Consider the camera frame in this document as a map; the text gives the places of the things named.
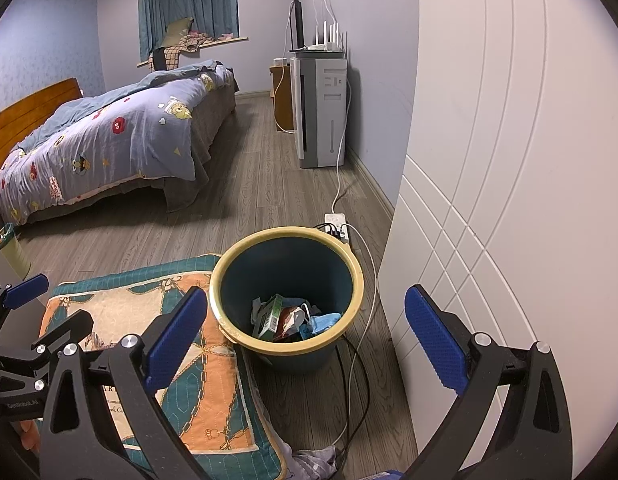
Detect pale grey cloth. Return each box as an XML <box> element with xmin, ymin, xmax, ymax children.
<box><xmin>289</xmin><ymin>447</ymin><xmax>341</xmax><ymax>480</ymax></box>

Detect plaid clothing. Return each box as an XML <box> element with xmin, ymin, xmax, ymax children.
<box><xmin>149</xmin><ymin>30</ymin><xmax>215</xmax><ymax>72</ymax></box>

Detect olive pillow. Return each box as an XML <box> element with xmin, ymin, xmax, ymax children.
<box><xmin>160</xmin><ymin>16</ymin><xmax>196</xmax><ymax>53</ymax></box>

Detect white power strip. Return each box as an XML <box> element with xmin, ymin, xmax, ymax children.
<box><xmin>323</xmin><ymin>212</ymin><xmax>351</xmax><ymax>242</ymax></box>

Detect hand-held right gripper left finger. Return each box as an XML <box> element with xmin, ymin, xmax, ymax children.
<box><xmin>39</xmin><ymin>285</ymin><xmax>212</xmax><ymax>480</ymax></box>

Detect bed with blue quilt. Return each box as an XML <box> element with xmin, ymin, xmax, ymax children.
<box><xmin>0</xmin><ymin>58</ymin><xmax>236</xmax><ymax>226</ymax></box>

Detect black monitor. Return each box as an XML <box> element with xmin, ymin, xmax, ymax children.
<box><xmin>288</xmin><ymin>0</ymin><xmax>306</xmax><ymax>53</ymax></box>

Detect light blue packet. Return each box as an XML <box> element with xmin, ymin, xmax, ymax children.
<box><xmin>299</xmin><ymin>311</ymin><xmax>342</xmax><ymax>341</ymax></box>

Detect blue curtain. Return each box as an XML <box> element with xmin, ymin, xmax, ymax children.
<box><xmin>138</xmin><ymin>0</ymin><xmax>240</xmax><ymax>66</ymax></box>

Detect wooden cabinet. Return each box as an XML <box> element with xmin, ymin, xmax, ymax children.
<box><xmin>269</xmin><ymin>58</ymin><xmax>296</xmax><ymax>132</ymax></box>

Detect windowsill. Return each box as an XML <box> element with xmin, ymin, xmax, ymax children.
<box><xmin>135</xmin><ymin>35</ymin><xmax>250</xmax><ymax>68</ymax></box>

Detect white panelled wardrobe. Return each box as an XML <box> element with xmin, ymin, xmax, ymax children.
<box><xmin>378</xmin><ymin>0</ymin><xmax>618</xmax><ymax>480</ymax></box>

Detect white power cable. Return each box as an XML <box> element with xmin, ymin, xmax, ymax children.
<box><xmin>331</xmin><ymin>77</ymin><xmax>352</xmax><ymax>216</ymax></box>

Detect patterned teal orange cushion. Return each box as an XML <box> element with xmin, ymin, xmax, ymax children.
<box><xmin>19</xmin><ymin>252</ymin><xmax>290</xmax><ymax>480</ymax></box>

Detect black cable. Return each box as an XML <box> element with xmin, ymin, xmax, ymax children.
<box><xmin>336</xmin><ymin>335</ymin><xmax>373</xmax><ymax>457</ymax></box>

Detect teal bin with yellow rim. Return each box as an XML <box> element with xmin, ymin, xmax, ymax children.
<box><xmin>209</xmin><ymin>226</ymin><xmax>366</xmax><ymax>376</ymax></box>

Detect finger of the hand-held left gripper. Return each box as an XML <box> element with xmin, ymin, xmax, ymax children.
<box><xmin>0</xmin><ymin>309</ymin><xmax>94</xmax><ymax>370</ymax></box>
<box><xmin>0</xmin><ymin>273</ymin><xmax>50</xmax><ymax>333</ymax></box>

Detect white router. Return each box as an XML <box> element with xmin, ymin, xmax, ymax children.
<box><xmin>304</xmin><ymin>19</ymin><xmax>348</xmax><ymax>54</ymax></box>

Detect red white wrapper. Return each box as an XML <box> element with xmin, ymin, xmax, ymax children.
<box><xmin>276</xmin><ymin>305</ymin><xmax>310</xmax><ymax>343</ymax></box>

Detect wooden bed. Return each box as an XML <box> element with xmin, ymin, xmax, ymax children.
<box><xmin>0</xmin><ymin>58</ymin><xmax>240</xmax><ymax>231</ymax></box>

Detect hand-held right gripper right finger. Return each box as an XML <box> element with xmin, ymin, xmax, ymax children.
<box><xmin>403</xmin><ymin>284</ymin><xmax>575</xmax><ymax>480</ymax></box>

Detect green white box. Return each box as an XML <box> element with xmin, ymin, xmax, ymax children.
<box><xmin>256</xmin><ymin>294</ymin><xmax>285</xmax><ymax>338</ymax></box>

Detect white air purifier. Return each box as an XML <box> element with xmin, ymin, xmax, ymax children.
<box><xmin>289</xmin><ymin>50</ymin><xmax>349</xmax><ymax>170</ymax></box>

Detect pale green canister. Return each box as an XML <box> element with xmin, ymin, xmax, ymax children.
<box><xmin>0</xmin><ymin>223</ymin><xmax>28</xmax><ymax>278</ymax></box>

